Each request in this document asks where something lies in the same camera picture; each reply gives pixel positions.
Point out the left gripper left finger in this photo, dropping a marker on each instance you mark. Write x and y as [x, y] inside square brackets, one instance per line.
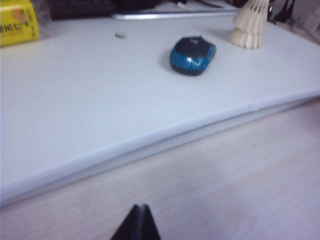
[128, 223]

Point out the black keyboard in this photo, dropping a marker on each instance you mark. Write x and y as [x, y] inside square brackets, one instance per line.
[82, 7]

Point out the small green bottle cap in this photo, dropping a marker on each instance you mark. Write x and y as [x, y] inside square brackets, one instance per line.
[120, 35]

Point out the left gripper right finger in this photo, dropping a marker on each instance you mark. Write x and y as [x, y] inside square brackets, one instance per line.
[150, 223]

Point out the white raised desk board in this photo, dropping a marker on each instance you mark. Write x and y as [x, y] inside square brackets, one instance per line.
[125, 100]

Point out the silver monitor stand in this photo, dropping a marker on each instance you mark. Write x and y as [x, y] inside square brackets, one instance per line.
[175, 13]

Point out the blue black computer mouse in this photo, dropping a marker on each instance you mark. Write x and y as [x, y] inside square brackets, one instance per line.
[192, 56]

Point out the white feather shuttlecock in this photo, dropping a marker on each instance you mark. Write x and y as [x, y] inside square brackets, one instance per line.
[246, 40]
[252, 17]

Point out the clear bottle yellow label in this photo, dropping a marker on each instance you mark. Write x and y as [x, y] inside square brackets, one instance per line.
[20, 22]

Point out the white base panel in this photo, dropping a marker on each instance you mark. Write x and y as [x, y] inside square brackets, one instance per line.
[200, 130]

